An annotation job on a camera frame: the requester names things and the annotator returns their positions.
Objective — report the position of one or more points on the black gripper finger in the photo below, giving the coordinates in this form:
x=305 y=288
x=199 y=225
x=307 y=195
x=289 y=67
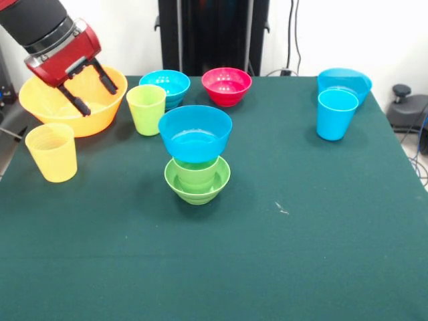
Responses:
x=77 y=102
x=106 y=78

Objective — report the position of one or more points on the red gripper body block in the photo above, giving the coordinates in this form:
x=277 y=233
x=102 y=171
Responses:
x=67 y=60

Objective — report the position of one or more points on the large orange plastic bowl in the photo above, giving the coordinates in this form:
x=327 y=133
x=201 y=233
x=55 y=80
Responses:
x=100 y=113

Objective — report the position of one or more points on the light green plastic cup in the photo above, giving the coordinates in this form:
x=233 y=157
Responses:
x=147 y=117

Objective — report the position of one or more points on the cyan plastic bowl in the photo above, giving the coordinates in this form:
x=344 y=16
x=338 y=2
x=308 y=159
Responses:
x=167 y=82

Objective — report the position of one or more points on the blue plastic bowl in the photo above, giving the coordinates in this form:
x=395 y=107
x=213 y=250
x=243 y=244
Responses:
x=197 y=147
x=344 y=78

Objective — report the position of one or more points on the pink plastic bowl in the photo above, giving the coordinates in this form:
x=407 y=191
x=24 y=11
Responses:
x=227 y=90

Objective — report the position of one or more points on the green plastic bowl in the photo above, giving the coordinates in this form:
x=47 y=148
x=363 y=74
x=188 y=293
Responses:
x=200 y=197

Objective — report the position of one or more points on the yellow plastic cup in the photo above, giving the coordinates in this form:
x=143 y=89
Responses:
x=50 y=157

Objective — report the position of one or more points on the grey floor stand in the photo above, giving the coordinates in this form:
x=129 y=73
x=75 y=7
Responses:
x=13 y=117

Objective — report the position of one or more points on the black equipment box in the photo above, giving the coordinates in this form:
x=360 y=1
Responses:
x=5 y=87

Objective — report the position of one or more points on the dark green tablecloth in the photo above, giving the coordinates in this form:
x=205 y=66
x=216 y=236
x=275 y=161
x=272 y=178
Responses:
x=214 y=261

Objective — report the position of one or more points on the blue plastic cup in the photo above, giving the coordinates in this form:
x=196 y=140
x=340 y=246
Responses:
x=334 y=120

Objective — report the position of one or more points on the black knobbed floor stand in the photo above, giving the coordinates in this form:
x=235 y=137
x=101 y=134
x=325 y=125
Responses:
x=404 y=110

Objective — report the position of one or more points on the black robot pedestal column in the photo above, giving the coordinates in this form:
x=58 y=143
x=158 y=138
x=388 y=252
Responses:
x=207 y=33

